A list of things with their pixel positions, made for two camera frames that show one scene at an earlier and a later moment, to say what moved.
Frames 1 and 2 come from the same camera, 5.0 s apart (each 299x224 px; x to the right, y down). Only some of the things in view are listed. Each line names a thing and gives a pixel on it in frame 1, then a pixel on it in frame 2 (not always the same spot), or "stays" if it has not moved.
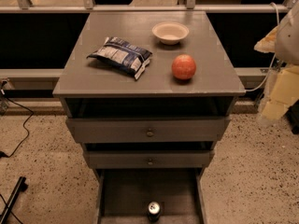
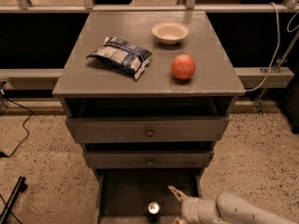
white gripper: (288, 40) -> (191, 209)
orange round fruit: (183, 66) stays
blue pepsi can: (153, 211) stays
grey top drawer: (148, 130) stays
